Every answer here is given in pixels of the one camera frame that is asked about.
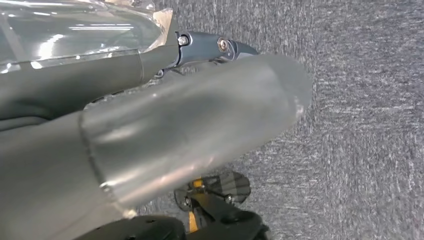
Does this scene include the yellow floor tape square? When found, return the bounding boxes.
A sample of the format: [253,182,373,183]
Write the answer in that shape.
[188,178,205,233]

